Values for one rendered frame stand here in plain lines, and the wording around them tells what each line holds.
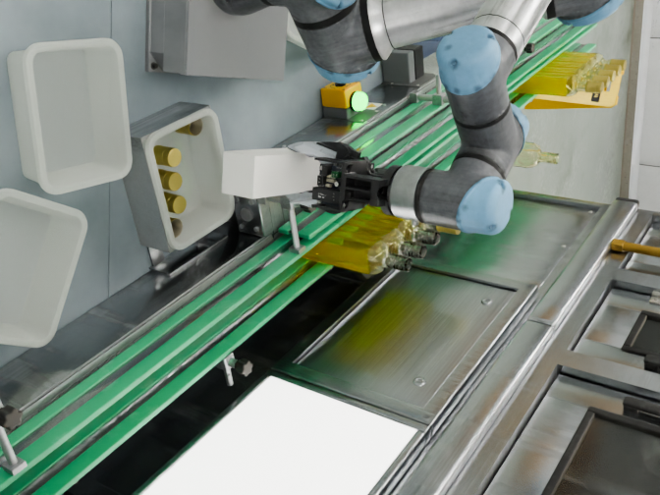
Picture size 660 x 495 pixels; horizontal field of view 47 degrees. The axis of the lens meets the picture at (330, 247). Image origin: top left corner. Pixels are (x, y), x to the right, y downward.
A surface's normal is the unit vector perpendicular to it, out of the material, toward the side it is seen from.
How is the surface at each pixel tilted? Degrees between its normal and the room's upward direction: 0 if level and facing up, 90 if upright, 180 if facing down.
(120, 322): 90
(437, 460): 90
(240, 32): 1
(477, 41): 90
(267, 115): 0
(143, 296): 90
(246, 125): 0
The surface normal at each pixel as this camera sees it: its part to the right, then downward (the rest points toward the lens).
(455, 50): -0.33, -0.61
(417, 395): -0.12, -0.87
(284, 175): 0.82, 0.19
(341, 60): 0.00, 0.81
